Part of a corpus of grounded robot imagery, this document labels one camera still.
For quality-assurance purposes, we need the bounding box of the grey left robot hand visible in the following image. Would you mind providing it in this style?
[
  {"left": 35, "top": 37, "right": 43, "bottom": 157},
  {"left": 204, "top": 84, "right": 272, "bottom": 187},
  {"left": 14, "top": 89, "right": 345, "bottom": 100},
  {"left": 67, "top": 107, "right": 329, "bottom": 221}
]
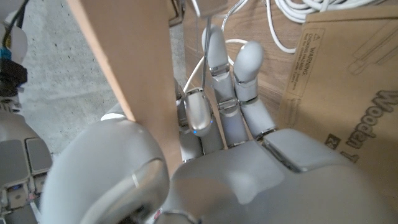
[{"left": 39, "top": 24, "right": 398, "bottom": 224}]

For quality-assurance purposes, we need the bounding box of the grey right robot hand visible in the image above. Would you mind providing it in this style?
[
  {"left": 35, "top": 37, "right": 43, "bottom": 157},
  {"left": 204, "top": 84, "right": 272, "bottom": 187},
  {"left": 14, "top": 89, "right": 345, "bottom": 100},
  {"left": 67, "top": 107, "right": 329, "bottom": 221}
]
[{"left": 0, "top": 95, "right": 53, "bottom": 224}]

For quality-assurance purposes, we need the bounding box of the long wooden cable holder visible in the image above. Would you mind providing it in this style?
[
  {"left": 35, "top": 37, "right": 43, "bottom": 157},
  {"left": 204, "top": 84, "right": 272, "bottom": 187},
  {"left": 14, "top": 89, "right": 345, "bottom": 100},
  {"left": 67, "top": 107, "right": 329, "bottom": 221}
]
[{"left": 65, "top": 0, "right": 230, "bottom": 177}]

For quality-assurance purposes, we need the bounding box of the white Ethernet cable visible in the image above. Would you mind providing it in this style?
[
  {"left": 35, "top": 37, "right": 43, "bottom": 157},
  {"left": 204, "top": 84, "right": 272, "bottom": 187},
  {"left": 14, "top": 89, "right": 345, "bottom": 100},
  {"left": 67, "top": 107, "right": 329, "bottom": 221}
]
[{"left": 182, "top": 0, "right": 385, "bottom": 94}]

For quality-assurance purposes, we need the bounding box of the brown cardboard package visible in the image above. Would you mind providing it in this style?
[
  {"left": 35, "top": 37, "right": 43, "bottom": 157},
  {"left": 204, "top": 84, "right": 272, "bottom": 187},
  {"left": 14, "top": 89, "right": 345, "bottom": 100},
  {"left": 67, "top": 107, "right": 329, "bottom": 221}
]
[{"left": 277, "top": 5, "right": 398, "bottom": 215}]

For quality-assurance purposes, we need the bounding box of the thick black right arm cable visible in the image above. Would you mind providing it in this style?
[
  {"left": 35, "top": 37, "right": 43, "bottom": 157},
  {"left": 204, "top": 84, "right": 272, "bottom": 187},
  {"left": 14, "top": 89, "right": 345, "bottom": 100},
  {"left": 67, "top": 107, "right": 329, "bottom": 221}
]
[{"left": 2, "top": 0, "right": 31, "bottom": 47}]

